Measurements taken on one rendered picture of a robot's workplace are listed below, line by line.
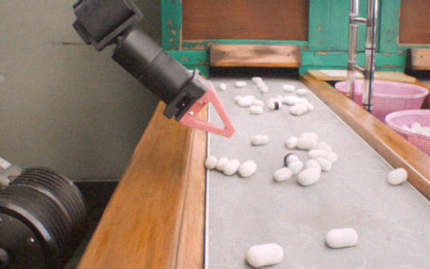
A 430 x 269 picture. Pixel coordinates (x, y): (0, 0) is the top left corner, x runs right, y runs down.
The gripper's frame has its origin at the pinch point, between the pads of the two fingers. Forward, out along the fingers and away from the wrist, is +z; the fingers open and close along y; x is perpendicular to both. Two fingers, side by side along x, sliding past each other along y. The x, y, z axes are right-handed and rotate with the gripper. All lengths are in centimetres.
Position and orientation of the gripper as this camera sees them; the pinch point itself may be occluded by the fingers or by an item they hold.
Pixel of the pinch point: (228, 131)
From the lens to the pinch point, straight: 72.7
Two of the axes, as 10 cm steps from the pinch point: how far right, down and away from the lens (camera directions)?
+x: -6.6, 7.3, 1.9
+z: 7.5, 6.4, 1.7
